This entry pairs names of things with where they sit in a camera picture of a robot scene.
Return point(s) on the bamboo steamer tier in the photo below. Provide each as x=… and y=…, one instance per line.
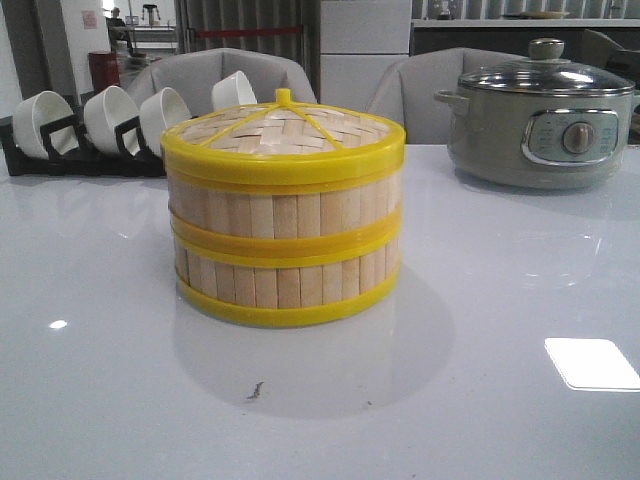
x=289, y=296
x=355, y=218

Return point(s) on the woven bamboo steamer lid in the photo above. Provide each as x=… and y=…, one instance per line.
x=283, y=147

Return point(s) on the white bowl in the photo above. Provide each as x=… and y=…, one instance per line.
x=103, y=112
x=31, y=114
x=161, y=111
x=234, y=90

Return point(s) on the right grey chair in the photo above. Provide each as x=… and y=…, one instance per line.
x=405, y=93

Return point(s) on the grey chair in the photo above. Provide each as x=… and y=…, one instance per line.
x=193, y=75
x=405, y=93

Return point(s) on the white cabinet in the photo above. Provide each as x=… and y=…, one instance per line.
x=359, y=40

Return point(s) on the left grey chair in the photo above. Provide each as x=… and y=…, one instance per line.
x=193, y=75

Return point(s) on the green electric cooking pot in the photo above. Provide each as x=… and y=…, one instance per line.
x=538, y=141

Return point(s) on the black dish rack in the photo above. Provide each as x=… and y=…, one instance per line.
x=71, y=151

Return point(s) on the red cylinder bin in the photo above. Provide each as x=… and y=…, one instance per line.
x=104, y=71

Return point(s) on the glass pot lid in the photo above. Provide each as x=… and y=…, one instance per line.
x=545, y=72

